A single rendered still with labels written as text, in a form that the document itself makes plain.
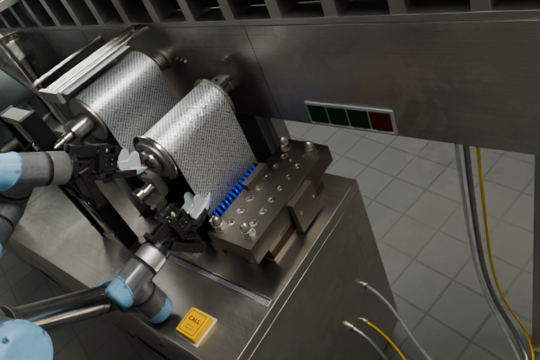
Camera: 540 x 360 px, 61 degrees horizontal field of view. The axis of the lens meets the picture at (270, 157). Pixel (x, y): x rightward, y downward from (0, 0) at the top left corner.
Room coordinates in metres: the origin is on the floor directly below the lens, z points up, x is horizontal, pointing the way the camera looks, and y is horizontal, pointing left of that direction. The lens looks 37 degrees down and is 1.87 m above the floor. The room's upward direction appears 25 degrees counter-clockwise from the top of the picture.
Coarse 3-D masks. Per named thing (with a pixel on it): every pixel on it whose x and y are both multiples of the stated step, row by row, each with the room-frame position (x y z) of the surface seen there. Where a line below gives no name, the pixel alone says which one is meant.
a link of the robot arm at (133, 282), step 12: (132, 264) 0.84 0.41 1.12; (144, 264) 0.83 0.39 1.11; (120, 276) 0.82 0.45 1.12; (132, 276) 0.81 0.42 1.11; (144, 276) 0.81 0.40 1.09; (108, 288) 0.80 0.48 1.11; (120, 288) 0.79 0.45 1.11; (132, 288) 0.79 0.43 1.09; (144, 288) 0.80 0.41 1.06; (120, 300) 0.77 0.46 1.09; (132, 300) 0.78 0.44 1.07; (144, 300) 0.79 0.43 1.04
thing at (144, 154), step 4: (140, 152) 1.03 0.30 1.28; (144, 152) 1.02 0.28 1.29; (148, 152) 1.02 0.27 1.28; (140, 156) 1.04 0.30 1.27; (144, 156) 1.02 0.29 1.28; (148, 156) 1.00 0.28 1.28; (152, 156) 1.00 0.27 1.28; (144, 160) 1.03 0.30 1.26; (148, 160) 1.02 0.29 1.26; (152, 160) 1.00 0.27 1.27; (156, 160) 1.00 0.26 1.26; (148, 164) 1.02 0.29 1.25; (152, 164) 1.01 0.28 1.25; (156, 164) 0.99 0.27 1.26; (160, 164) 0.99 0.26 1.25; (148, 168) 1.04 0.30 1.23; (152, 168) 1.02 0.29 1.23; (156, 168) 1.00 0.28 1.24; (160, 168) 0.99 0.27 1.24; (156, 172) 1.01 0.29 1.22; (160, 172) 1.00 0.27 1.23
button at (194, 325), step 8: (192, 312) 0.79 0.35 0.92; (200, 312) 0.78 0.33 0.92; (184, 320) 0.78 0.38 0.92; (192, 320) 0.77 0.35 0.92; (200, 320) 0.76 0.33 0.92; (208, 320) 0.75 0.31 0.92; (176, 328) 0.76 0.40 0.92; (184, 328) 0.75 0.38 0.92; (192, 328) 0.74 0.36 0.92; (200, 328) 0.73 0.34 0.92; (184, 336) 0.75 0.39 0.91; (192, 336) 0.72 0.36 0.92; (200, 336) 0.72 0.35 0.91
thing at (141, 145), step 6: (138, 144) 1.04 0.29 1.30; (144, 144) 1.02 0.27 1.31; (138, 150) 1.05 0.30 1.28; (150, 150) 1.01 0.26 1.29; (156, 150) 1.00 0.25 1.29; (156, 156) 1.00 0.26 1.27; (162, 156) 0.99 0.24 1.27; (162, 162) 0.99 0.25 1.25; (168, 162) 0.99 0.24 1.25; (174, 162) 1.00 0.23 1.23; (168, 168) 0.98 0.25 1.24; (162, 174) 1.02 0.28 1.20; (168, 174) 1.00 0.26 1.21
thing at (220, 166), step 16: (240, 128) 1.14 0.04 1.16; (224, 144) 1.09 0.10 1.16; (240, 144) 1.12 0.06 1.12; (208, 160) 1.05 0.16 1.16; (224, 160) 1.08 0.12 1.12; (240, 160) 1.11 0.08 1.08; (192, 176) 1.00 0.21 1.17; (208, 176) 1.03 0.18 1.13; (224, 176) 1.06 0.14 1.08; (240, 176) 1.09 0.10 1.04; (208, 192) 1.01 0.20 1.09; (224, 192) 1.04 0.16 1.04; (208, 208) 1.00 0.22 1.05
